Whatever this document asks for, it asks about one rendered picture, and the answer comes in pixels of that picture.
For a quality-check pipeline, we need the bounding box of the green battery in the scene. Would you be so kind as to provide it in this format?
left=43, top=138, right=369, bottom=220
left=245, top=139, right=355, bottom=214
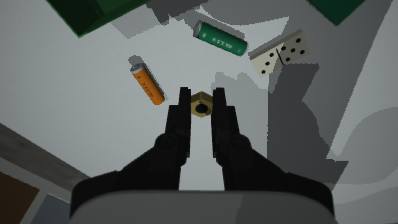
left=193, top=20, right=247, bottom=56

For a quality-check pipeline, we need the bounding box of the green rack of bins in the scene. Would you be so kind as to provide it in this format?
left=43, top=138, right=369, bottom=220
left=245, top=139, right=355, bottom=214
left=46, top=0, right=151, bottom=38

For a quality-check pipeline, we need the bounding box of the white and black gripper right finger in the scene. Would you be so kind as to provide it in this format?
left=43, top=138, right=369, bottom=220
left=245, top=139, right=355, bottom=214
left=211, top=88, right=335, bottom=217

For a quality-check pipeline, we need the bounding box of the orange aa battery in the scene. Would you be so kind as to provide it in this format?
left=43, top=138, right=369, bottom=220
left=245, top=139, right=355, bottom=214
left=130, top=63, right=165, bottom=105

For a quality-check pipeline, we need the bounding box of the brass hex nut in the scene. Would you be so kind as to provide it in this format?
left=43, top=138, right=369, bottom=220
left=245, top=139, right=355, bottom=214
left=191, top=91, right=213, bottom=118

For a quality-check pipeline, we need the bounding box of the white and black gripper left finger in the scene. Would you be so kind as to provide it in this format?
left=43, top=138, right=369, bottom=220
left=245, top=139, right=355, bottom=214
left=69, top=87, right=191, bottom=220

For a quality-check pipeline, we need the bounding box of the white domino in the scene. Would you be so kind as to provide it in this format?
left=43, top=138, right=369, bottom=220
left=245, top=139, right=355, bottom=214
left=249, top=29, right=310, bottom=78

